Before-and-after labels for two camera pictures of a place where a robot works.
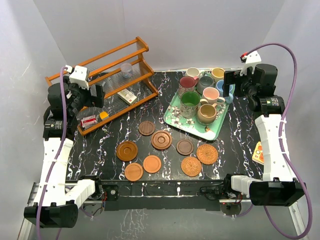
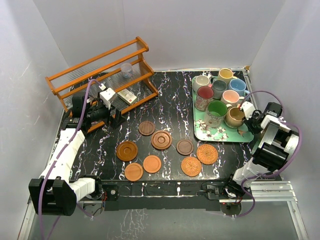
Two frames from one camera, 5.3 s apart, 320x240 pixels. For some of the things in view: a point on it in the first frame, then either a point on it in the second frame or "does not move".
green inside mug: x=190 y=101 to x=215 y=113
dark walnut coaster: x=185 y=147 does not move
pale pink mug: x=211 y=94 to x=231 y=97
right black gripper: x=230 y=78 to x=247 y=123
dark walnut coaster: x=146 y=128 does not move
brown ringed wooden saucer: x=161 y=139 does not move
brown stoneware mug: x=206 y=113 to x=234 y=117
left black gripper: x=73 y=87 to x=115 y=122
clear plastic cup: x=126 y=68 does not move
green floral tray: x=172 y=115 to x=202 y=133
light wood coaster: x=152 y=164 does not move
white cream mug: x=193 y=71 to x=203 y=80
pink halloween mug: x=187 y=83 to x=204 y=94
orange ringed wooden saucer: x=127 y=151 does not move
